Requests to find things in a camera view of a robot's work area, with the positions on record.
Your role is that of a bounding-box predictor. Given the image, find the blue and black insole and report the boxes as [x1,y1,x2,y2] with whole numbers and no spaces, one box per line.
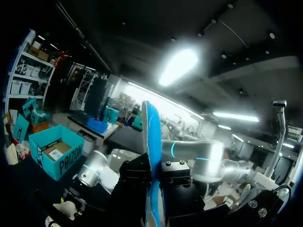
[141,100,166,227]

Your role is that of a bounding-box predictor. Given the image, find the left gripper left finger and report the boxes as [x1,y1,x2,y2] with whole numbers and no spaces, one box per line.
[113,152,152,213]

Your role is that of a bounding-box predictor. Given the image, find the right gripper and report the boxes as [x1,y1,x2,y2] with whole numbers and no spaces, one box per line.
[67,185,112,215]

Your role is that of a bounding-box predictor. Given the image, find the black and cream shoe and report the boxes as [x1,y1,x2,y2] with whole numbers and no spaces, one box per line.
[45,200,80,227]

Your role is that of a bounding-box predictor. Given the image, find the teal box with black print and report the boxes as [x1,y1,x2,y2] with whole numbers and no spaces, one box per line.
[28,125,85,182]

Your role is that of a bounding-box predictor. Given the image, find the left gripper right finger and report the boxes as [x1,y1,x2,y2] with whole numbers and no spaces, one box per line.
[160,160,197,210]

